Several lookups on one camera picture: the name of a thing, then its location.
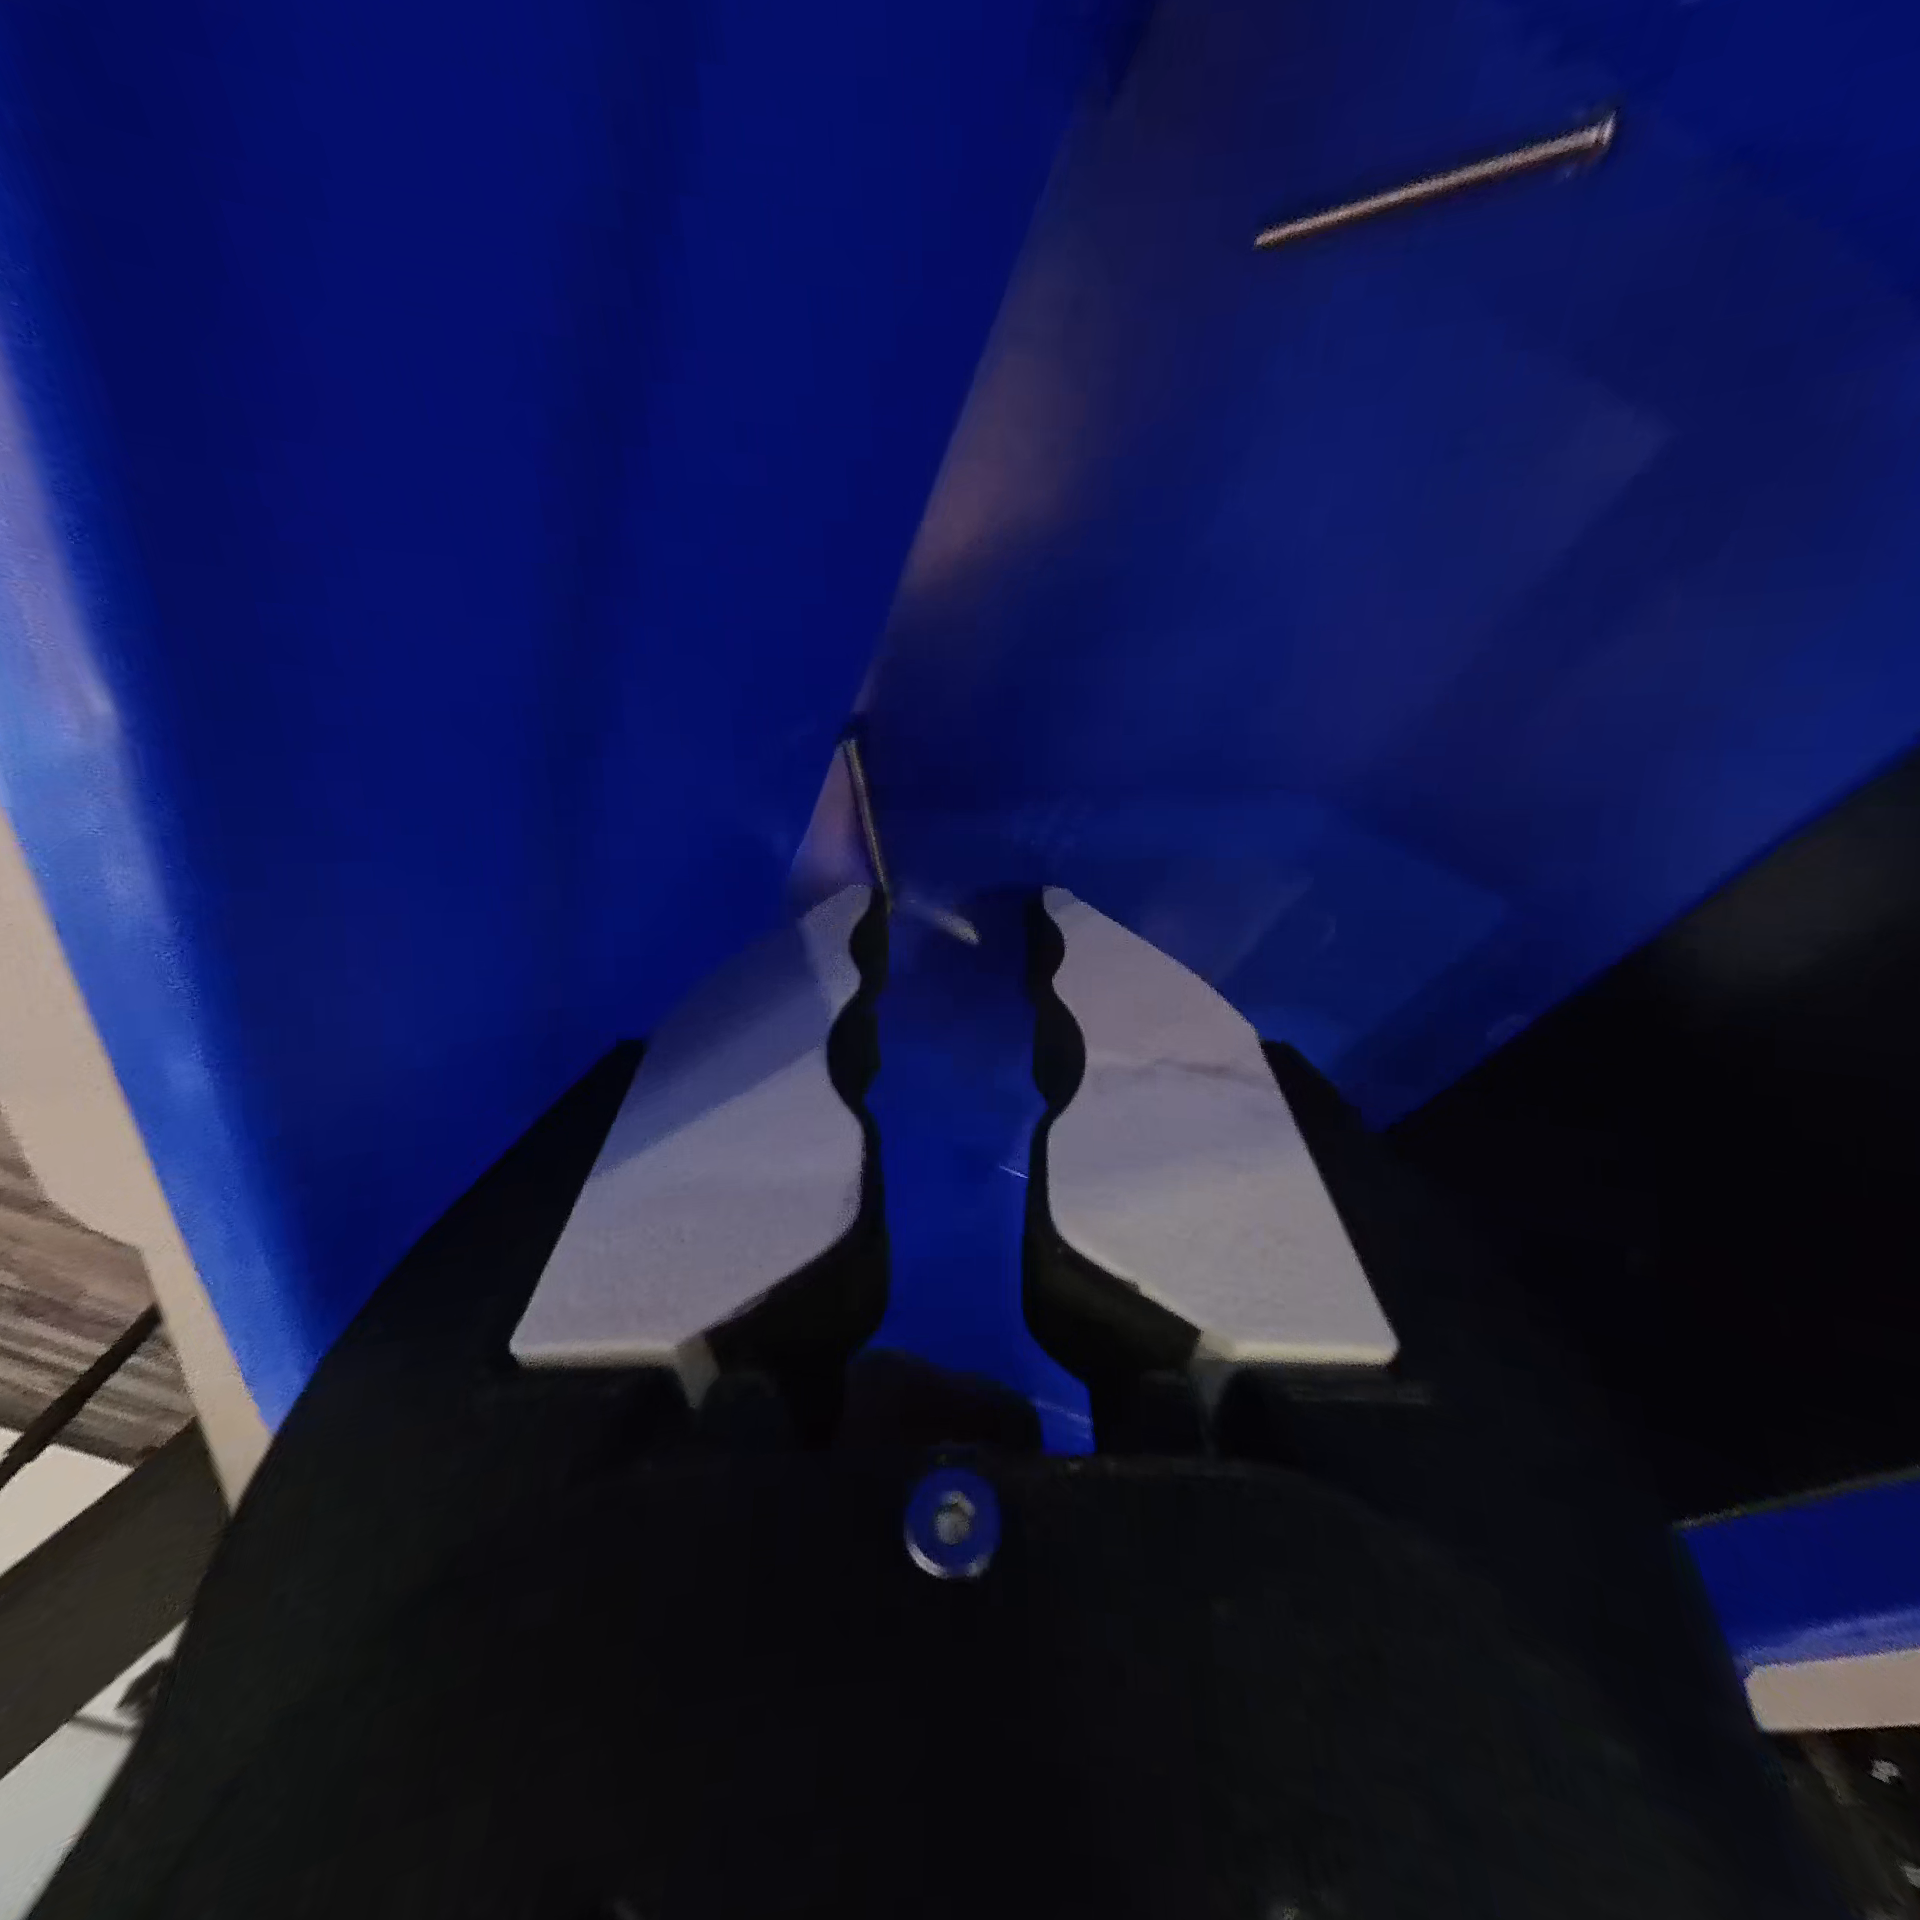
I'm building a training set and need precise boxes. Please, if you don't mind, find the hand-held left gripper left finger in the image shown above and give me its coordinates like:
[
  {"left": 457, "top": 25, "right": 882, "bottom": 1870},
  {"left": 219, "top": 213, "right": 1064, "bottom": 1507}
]
[{"left": 509, "top": 882, "right": 897, "bottom": 1431}]

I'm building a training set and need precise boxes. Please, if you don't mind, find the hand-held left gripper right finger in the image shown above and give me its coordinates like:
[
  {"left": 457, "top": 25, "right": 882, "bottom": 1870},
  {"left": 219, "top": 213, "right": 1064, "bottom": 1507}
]
[{"left": 1025, "top": 883, "right": 1401, "bottom": 1438}]

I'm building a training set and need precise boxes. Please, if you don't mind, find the long steel bolt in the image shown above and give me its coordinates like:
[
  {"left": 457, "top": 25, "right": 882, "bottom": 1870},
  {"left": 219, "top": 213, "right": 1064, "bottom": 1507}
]
[
  {"left": 836, "top": 717, "right": 899, "bottom": 911},
  {"left": 1248, "top": 110, "right": 1625, "bottom": 254}
]

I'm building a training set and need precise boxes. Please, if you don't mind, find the blue plastic bin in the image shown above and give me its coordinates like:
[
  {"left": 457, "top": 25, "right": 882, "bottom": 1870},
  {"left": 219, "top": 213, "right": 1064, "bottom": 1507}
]
[{"left": 0, "top": 0, "right": 1920, "bottom": 1680}]

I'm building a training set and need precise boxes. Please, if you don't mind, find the black table frame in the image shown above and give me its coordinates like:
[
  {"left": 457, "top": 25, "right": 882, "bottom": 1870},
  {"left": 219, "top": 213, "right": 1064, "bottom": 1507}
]
[{"left": 0, "top": 1302, "right": 230, "bottom": 1778}]

